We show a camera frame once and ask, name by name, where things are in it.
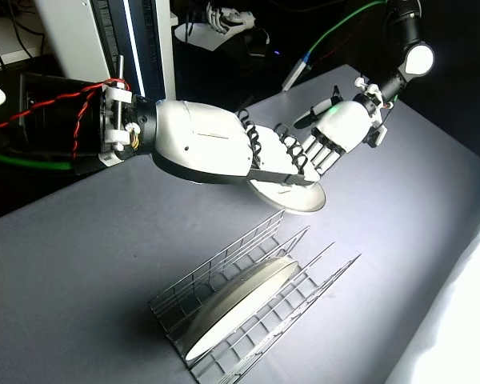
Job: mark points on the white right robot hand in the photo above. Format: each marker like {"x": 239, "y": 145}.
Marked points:
{"x": 200, "y": 136}

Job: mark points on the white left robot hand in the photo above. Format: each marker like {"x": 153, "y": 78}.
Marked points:
{"x": 344, "y": 124}

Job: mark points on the white plate with dark rim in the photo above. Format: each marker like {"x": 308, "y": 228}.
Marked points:
{"x": 232, "y": 308}
{"x": 300, "y": 202}

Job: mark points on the white display base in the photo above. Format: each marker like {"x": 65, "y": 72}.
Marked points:
{"x": 200, "y": 38}

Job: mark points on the spare white skeletal hand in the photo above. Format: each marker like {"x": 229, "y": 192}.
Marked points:
{"x": 228, "y": 16}

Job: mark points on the white robot torso column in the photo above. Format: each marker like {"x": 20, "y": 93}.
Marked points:
{"x": 76, "y": 36}

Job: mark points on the white cloth sheet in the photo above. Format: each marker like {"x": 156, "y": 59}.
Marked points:
{"x": 456, "y": 320}

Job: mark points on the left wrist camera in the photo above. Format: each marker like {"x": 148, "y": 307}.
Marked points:
{"x": 374, "y": 138}

